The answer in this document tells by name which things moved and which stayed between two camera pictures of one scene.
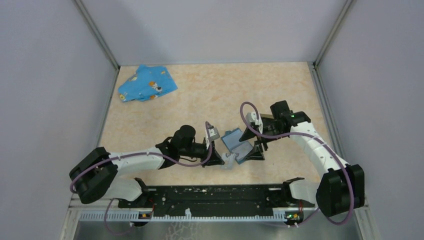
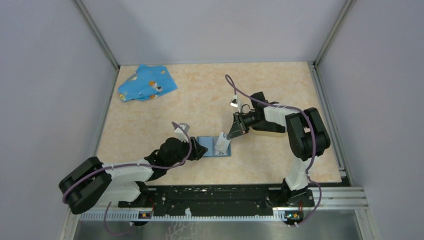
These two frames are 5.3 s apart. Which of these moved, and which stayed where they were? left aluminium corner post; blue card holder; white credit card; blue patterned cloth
Moved: white credit card; blue card holder
Stayed: left aluminium corner post; blue patterned cloth
